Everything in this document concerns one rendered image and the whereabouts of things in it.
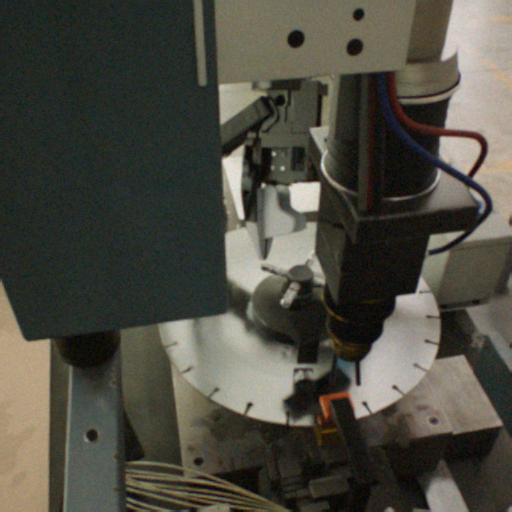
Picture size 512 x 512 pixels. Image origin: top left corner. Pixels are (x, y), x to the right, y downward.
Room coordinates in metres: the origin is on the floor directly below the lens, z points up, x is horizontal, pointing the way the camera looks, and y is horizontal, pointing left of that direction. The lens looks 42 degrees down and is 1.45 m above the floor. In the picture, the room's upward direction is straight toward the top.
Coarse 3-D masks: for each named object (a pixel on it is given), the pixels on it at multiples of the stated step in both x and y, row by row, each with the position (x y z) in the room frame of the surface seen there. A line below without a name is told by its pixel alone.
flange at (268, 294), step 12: (276, 276) 0.54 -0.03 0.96; (264, 288) 0.52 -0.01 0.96; (276, 288) 0.52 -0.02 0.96; (312, 288) 0.50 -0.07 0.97; (252, 300) 0.50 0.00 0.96; (264, 300) 0.50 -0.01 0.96; (276, 300) 0.50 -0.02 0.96; (300, 300) 0.48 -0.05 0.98; (312, 300) 0.48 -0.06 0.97; (264, 312) 0.48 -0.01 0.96; (276, 312) 0.48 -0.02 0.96; (288, 312) 0.48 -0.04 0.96; (264, 324) 0.46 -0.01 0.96; (276, 324) 0.46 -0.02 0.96; (288, 336) 0.44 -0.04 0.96
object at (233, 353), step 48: (240, 240) 0.62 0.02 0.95; (288, 240) 0.62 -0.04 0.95; (240, 288) 0.53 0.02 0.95; (192, 336) 0.45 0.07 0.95; (240, 336) 0.45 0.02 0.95; (384, 336) 0.45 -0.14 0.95; (432, 336) 0.45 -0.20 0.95; (192, 384) 0.38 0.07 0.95; (240, 384) 0.38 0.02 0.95; (288, 384) 0.38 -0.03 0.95; (336, 384) 0.38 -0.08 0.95; (384, 384) 0.38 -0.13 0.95
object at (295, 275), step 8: (312, 256) 0.53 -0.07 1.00; (264, 264) 0.52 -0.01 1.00; (304, 264) 0.51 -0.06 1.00; (312, 264) 0.52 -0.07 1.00; (272, 272) 0.51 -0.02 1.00; (280, 272) 0.50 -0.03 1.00; (288, 272) 0.50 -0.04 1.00; (296, 272) 0.50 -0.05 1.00; (304, 272) 0.50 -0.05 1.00; (312, 272) 0.50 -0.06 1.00; (288, 280) 0.49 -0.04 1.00; (296, 280) 0.49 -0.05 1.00; (304, 280) 0.49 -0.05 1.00; (312, 280) 0.49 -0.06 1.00; (320, 280) 0.49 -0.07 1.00; (288, 288) 0.49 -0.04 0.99; (296, 288) 0.48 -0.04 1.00; (304, 288) 0.48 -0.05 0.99; (320, 288) 0.48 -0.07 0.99; (288, 296) 0.46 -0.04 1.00; (296, 296) 0.49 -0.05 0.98; (304, 296) 0.49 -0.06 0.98; (288, 304) 0.45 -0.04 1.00
